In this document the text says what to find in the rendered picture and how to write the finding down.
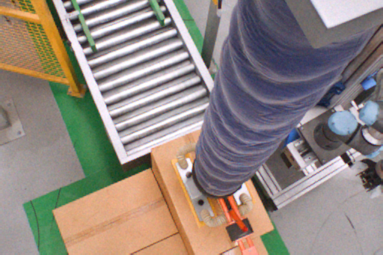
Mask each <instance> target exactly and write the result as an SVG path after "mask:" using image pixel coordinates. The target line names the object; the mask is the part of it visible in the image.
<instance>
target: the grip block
mask: <svg viewBox="0 0 383 255"><path fill-rule="evenodd" d="M240 220H241V221H242V222H243V224H244V225H245V226H246V227H247V228H248V231H247V232H243V231H242V230H241V229H240V227H239V225H238V224H237V223H236V222H235V221H231V222H230V223H229V224H226V231H227V232H228V236H229V237H230V240H231V242H233V241H234V243H236V242H238V241H241V240H243V239H245V238H248V237H249V236H251V235H253V232H254V231H253V229H252V226H251V224H250V223H249V220H248V218H246V217H245V216H244V217H243V218H240Z"/></svg>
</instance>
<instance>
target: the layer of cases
mask: <svg viewBox="0 0 383 255"><path fill-rule="evenodd" d="M52 211H53V213H54V215H55V219H56V221H57V223H58V228H59V230H60V231H61V236H62V237H63V240H64V244H65V245H66V248H67V252H68V254H69V255H188V251H187V250H186V247H185V244H184V243H183V240H182V237H181V235H180V233H179V230H178V228H177V226H176V223H175V221H174V219H173V215H172V214H171V211H170V208H169V206H168V205H167V201H166V199H165V197H164V194H163V192H162V190H161V186H160V185H159V183H158V180H157V178H156V175H155V172H154V171H153V169H151V168H150V169H147V170H145V171H143V172H140V173H138V174H135V175H134V176H131V177H128V178H126V179H124V180H121V181H119V182H117V183H114V184H113V185H110V186H107V187H105V188H102V189H100V190H99V191H95V192H94V193H92V194H89V195H87V196H85V197H81V198H80V199H78V200H74V201H73V202H71V203H68V204H66V205H63V206H61V207H59V208H57V209H54V210H52ZM252 242H253V243H254V246H255V247H256V249H257V252H258V254H259V255H268V252H267V251H266V248H265V246H264V245H263V242H262V240H261V239H260V237H259V236H258V237H257V238H254V239H252ZM219 255H242V253H241V250H240V247H239V246H236V247H234V248H232V249H230V250H228V251H225V252H223V253H222V254H219Z"/></svg>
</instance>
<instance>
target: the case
mask: <svg viewBox="0 0 383 255"><path fill-rule="evenodd" d="M200 131H201V129H199V130H195V131H193V132H191V133H188V134H186V135H184V136H180V137H178V138H176V139H173V140H171V141H169V142H165V143H163V144H161V145H158V146H156V147H154V148H151V149H150V151H151V158H152V169H153V171H154V172H155V175H156V178H157V180H158V183H159V185H160V186H161V190H162V192H163V194H164V197H165V199H166V201H167V205H168V206H169V208H170V211H171V214H172V215H173V219H174V221H175V223H176V226H177V228H178V230H179V233H180V235H181V237H182V240H183V243H184V244H185V247H186V250H187V251H188V255H219V254H221V253H222V252H225V251H228V250H230V249H232V248H234V247H236V246H239V245H238V244H237V242H236V243H234V241H233V242H231V240H230V237H229V236H228V232H227V231H226V224H229V222H228V221H226V222H225V223H224V224H221V225H220V226H218V227H208V226H207V225H206V226H205V227H201V228H199V227H198V225H197V224H196V220H195V218H194V215H193V213H192V211H191V207H190V206H189V204H188V201H187V199H186V196H185V194H184V192H183V190H182V186H181V185H180V183H179V180H178V178H177V175H176V172H175V171H174V169H173V165H172V164H171V160H173V159H175V158H176V157H177V156H176V154H177V151H179V148H181V147H183V146H185V145H187V144H190V143H197V140H198V138H199V136H200ZM247 184H248V186H249V188H250V190H251V192H252V194H253V196H254V199H255V201H256V203H255V204H254V205H253V206H252V210H251V211H250V212H249V213H247V214H245V215H241V217H242V218H243V217H244V216H245V217H246V218H248V220H249V223H250V224H251V226H252V229H253V231H254V232H253V235H251V239H254V238H257V237H258V236H261V235H263V234H265V233H267V232H270V231H272V230H273V229H274V227H273V226H272V222H271V221H270V220H269V217H268V215H267V214H266V210H265V209H264V207H263V204H262V203H261V199H260V198H259V196H258V193H257V191H256V189H255V187H254V185H253V183H252V181H251V179H249V180H248V181H247ZM210 199H211V202H212V204H213V206H214V210H215V211H216V212H217V216H219V215H221V214H222V212H223V209H222V207H221V205H220V202H219V200H218V198H210Z"/></svg>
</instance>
